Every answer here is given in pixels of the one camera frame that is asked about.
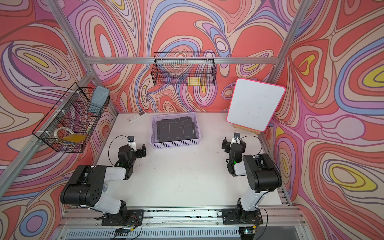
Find yellow flat card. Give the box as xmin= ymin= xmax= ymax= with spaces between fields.
xmin=62 ymin=134 xmax=87 ymax=144

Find white remote control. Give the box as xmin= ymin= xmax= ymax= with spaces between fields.
xmin=128 ymin=111 xmax=147 ymax=124

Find wooden whiteboard stand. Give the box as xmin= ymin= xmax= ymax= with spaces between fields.
xmin=233 ymin=124 xmax=261 ymax=135

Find black wire basket left wall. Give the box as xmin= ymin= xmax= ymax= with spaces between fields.
xmin=33 ymin=83 xmax=110 ymax=153

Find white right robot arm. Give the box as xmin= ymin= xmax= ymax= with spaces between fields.
xmin=221 ymin=138 xmax=282 ymax=226

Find black wire basket wall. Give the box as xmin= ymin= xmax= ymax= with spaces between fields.
xmin=33 ymin=83 xmax=110 ymax=153
xmin=151 ymin=51 xmax=217 ymax=86

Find yellow sponge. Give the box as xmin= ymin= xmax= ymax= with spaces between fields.
xmin=187 ymin=77 xmax=201 ymax=86

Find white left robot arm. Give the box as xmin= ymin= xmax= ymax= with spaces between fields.
xmin=60 ymin=145 xmax=147 ymax=228

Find dark grey grid pillowcase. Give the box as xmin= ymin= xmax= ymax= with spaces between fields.
xmin=156 ymin=117 xmax=196 ymax=143

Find black wire basket back wall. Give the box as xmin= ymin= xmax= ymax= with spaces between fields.
xmin=151 ymin=51 xmax=217 ymax=86

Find purple plastic basket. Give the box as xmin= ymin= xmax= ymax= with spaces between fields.
xmin=150 ymin=113 xmax=201 ymax=149

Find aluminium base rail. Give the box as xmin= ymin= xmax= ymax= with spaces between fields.
xmin=50 ymin=205 xmax=314 ymax=240

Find white tape roll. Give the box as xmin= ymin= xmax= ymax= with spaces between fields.
xmin=54 ymin=127 xmax=75 ymax=141

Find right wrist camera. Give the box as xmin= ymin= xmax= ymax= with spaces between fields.
xmin=231 ymin=132 xmax=241 ymax=145

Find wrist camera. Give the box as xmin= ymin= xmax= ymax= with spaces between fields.
xmin=127 ymin=136 xmax=137 ymax=152
xmin=231 ymin=132 xmax=241 ymax=145

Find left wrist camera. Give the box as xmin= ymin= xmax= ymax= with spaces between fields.
xmin=127 ymin=136 xmax=137 ymax=152

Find grey blue sponge block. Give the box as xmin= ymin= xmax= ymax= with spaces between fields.
xmin=90 ymin=86 xmax=110 ymax=108

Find pink framed whiteboard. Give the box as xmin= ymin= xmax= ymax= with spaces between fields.
xmin=227 ymin=79 xmax=286 ymax=132

